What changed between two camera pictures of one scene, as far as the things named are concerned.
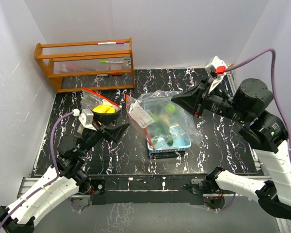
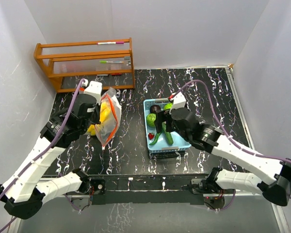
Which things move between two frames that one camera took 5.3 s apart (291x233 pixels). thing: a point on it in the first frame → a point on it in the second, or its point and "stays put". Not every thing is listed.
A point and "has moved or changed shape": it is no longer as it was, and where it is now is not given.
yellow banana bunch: [105, 108] has moved or changed shape
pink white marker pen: [111, 42] stays put
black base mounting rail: [147, 189] stays put
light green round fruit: [170, 108] stays put
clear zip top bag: [92, 101] has moved or changed shape
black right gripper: [191, 100] → [160, 116]
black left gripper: [115, 133] → [97, 118]
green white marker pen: [107, 61] stays put
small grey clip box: [128, 58] stays put
